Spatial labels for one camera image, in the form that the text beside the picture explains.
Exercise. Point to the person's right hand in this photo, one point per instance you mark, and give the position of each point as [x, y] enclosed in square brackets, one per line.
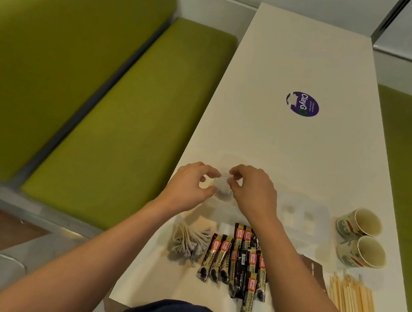
[254, 198]

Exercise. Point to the person's left hand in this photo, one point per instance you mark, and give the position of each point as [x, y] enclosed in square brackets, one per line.
[184, 189]

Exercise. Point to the person's left thumb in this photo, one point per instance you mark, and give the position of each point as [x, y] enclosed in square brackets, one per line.
[208, 193]

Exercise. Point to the person's right thumb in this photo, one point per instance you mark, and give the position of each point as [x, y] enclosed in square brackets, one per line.
[233, 185]

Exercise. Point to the small clear plastic packet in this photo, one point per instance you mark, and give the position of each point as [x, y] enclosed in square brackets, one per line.
[221, 189]

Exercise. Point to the person's right forearm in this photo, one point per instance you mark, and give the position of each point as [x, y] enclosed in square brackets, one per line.
[304, 298]

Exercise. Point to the person's left forearm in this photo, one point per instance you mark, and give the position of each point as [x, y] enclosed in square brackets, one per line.
[92, 261]

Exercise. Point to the pile of grey tea bags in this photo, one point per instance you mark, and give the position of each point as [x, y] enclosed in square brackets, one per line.
[190, 243]

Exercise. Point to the clear plastic tray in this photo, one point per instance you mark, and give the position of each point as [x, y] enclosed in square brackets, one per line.
[304, 219]

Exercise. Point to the pile of black coffee sachets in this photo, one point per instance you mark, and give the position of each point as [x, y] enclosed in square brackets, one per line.
[240, 265]

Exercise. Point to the long green bench seat cushion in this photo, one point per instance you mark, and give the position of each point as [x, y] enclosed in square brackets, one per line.
[132, 121]

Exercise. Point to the purple round sticker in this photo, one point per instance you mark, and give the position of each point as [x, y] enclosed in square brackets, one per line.
[303, 104]

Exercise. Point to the brown paper packets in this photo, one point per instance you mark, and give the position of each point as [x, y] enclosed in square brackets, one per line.
[313, 271]

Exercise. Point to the patterned paper cup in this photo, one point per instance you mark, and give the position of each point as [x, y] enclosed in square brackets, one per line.
[363, 253]
[360, 225]

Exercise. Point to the large green bench backrest cushion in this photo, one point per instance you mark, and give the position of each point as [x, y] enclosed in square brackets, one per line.
[50, 47]

